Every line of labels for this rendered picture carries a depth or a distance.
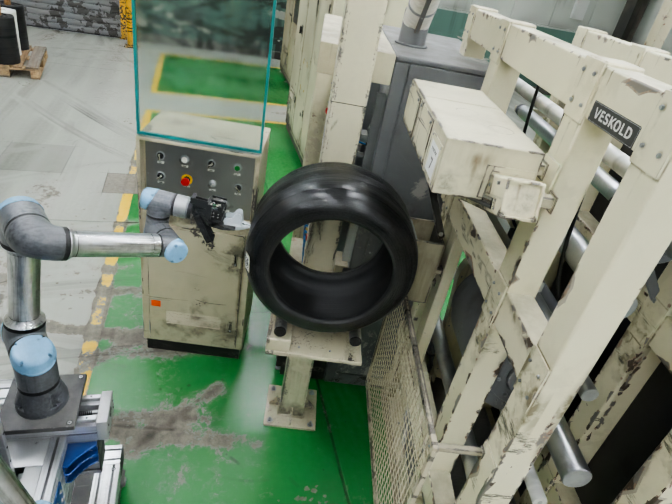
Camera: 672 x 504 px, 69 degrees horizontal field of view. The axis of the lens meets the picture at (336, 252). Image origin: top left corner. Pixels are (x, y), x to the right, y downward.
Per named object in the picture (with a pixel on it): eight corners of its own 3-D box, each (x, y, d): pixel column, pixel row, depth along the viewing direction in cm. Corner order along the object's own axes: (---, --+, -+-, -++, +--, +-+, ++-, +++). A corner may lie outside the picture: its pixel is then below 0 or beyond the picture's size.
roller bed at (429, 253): (387, 272, 225) (403, 215, 210) (418, 277, 227) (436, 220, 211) (391, 298, 209) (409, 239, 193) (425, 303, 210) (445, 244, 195)
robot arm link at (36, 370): (20, 399, 147) (12, 367, 140) (11, 370, 155) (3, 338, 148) (64, 384, 154) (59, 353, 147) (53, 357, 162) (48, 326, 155)
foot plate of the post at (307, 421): (268, 385, 274) (269, 380, 272) (316, 391, 276) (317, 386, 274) (262, 425, 251) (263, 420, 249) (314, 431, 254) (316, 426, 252)
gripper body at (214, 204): (225, 209, 161) (188, 200, 160) (221, 231, 166) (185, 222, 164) (229, 198, 168) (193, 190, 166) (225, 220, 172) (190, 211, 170)
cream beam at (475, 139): (400, 120, 174) (410, 77, 166) (468, 132, 176) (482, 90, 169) (427, 193, 122) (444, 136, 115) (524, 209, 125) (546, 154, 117)
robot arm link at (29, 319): (8, 371, 153) (3, 215, 129) (-1, 342, 162) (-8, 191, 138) (52, 361, 161) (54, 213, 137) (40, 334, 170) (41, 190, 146)
